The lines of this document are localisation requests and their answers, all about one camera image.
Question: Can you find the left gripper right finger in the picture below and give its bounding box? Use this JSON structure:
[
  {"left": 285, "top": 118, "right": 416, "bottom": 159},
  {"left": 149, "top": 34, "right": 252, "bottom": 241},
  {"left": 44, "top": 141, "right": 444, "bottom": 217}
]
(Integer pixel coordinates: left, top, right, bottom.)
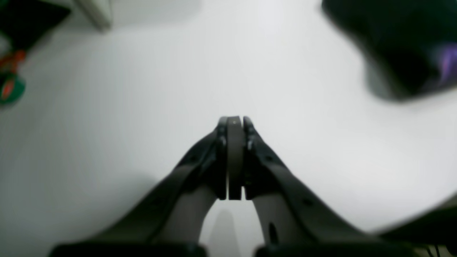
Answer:
[{"left": 243, "top": 117, "right": 380, "bottom": 245}]

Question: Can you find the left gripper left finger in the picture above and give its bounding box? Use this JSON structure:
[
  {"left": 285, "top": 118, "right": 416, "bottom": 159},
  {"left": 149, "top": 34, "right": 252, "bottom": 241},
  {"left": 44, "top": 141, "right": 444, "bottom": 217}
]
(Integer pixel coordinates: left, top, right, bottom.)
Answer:
[{"left": 82, "top": 116, "right": 243, "bottom": 247}]

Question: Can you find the black T-shirt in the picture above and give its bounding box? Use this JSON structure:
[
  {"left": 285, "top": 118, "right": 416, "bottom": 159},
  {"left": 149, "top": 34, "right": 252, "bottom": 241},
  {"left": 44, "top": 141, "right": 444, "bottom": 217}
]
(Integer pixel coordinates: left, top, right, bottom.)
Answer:
[{"left": 321, "top": 0, "right": 457, "bottom": 100}]

